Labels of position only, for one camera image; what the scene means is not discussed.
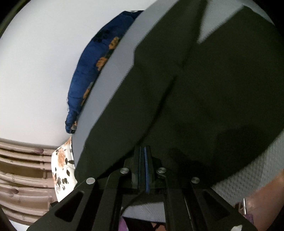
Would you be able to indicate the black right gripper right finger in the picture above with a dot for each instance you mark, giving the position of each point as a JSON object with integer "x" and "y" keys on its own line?
{"x": 189, "y": 202}

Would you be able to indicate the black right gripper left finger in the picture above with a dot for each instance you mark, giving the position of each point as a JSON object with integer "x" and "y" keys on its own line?
{"x": 98, "y": 206}

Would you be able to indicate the black pants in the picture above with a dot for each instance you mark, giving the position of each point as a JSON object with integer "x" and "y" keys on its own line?
{"x": 211, "y": 107}

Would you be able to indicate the floral pillow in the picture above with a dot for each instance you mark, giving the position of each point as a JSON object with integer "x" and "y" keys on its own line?
{"x": 63, "y": 170}

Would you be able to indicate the grey mesh mattress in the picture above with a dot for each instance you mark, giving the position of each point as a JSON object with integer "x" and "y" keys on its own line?
{"x": 244, "y": 182}

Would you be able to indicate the blue fleece blanket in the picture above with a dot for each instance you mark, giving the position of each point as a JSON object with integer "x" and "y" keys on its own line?
{"x": 91, "y": 62}

